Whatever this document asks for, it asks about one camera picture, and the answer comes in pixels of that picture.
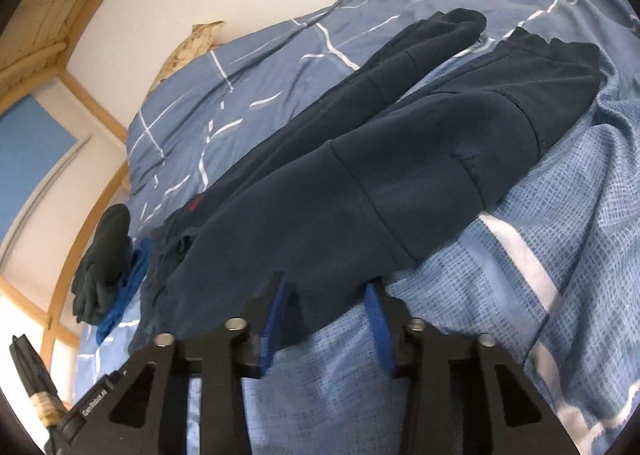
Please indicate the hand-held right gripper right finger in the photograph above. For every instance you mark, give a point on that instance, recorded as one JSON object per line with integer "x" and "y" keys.
{"x": 378, "y": 330}

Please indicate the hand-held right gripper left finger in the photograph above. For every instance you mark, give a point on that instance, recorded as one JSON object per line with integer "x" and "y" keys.
{"x": 272, "y": 320}

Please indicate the navy blue pants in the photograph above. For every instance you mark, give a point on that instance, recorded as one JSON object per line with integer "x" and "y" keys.
{"x": 350, "y": 175}

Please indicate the bright blue folded garment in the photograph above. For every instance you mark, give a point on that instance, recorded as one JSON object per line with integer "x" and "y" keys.
{"x": 125, "y": 291}

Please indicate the dark grey folded garment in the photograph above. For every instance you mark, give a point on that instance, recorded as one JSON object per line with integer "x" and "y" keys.
{"x": 100, "y": 265}

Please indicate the blue checked duvet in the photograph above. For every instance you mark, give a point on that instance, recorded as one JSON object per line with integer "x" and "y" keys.
{"x": 540, "y": 245}

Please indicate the tan patterned pillow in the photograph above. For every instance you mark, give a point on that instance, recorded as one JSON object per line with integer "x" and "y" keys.
{"x": 192, "y": 47}

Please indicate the blue roller blind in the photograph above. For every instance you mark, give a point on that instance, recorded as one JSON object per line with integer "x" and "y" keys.
{"x": 30, "y": 155}

